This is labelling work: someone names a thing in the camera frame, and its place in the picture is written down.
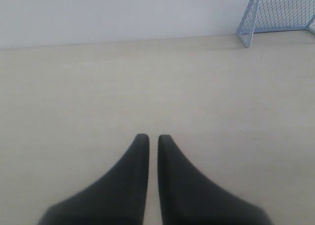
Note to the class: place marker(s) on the white miniature soccer goal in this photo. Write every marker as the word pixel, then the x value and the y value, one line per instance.
pixel 263 16

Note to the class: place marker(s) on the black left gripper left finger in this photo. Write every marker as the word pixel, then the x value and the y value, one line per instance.
pixel 117 198

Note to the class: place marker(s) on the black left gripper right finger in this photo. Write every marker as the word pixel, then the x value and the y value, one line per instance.
pixel 188 197

